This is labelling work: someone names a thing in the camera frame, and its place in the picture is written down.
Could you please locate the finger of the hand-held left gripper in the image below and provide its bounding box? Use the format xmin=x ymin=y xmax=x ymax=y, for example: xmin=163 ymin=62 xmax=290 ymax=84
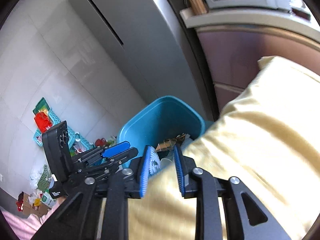
xmin=72 ymin=141 xmax=130 ymax=164
xmin=80 ymin=147 xmax=139 ymax=177

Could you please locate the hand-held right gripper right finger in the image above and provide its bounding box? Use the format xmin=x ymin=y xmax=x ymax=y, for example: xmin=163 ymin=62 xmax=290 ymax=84
xmin=174 ymin=144 xmax=292 ymax=240

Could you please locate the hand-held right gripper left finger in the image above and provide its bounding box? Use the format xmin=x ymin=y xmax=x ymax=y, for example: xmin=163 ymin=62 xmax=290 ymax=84
xmin=31 ymin=145 xmax=157 ymax=240

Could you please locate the white foam fruit net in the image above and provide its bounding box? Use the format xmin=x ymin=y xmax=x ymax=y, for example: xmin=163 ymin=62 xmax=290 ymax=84
xmin=149 ymin=150 xmax=162 ymax=175

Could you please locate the copper foil snack wrapper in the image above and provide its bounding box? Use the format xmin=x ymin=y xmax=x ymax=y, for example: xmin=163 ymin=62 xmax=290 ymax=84
xmin=156 ymin=133 xmax=192 ymax=153

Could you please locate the blue plastic bin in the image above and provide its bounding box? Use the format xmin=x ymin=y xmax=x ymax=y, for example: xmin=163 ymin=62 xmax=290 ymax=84
xmin=117 ymin=95 xmax=214 ymax=170

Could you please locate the bag of red vegetables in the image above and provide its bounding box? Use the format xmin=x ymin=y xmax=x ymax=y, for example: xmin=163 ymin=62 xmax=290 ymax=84
xmin=95 ymin=137 xmax=117 ymax=147

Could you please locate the green mesh basket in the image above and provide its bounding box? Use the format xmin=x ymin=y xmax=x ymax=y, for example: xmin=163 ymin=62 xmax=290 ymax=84
xmin=37 ymin=165 xmax=53 ymax=189

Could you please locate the red plastic bag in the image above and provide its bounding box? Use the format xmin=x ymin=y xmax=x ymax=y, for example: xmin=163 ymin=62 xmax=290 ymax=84
xmin=34 ymin=112 xmax=54 ymax=133

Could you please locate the teal plastic basket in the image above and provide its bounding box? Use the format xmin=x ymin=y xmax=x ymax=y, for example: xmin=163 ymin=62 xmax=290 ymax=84
xmin=32 ymin=97 xmax=88 ymax=153

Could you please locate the white green carton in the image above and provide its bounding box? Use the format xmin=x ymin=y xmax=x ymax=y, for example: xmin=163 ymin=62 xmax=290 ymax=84
xmin=41 ymin=190 xmax=57 ymax=207

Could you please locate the brown cardboard box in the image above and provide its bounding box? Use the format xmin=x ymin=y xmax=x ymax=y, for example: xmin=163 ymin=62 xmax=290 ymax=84
xmin=16 ymin=192 xmax=58 ymax=217

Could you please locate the yellow tablecloth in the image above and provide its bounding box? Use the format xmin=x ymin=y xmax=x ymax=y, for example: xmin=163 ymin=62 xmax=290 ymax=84
xmin=101 ymin=56 xmax=320 ymax=240

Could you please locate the pink clothing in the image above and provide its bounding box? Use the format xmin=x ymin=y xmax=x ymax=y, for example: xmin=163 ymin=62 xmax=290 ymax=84
xmin=0 ymin=197 xmax=62 ymax=240

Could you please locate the grey refrigerator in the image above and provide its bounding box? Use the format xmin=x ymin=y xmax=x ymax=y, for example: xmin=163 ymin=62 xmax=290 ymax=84
xmin=66 ymin=0 xmax=218 ymax=120

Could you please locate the pink kitchen base cabinet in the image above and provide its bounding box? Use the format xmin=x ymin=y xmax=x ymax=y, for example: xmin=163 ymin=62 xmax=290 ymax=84
xmin=179 ymin=5 xmax=320 ymax=115

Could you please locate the dark glass bowl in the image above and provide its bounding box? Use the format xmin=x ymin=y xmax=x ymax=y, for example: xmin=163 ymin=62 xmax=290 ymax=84
xmin=291 ymin=7 xmax=312 ymax=21

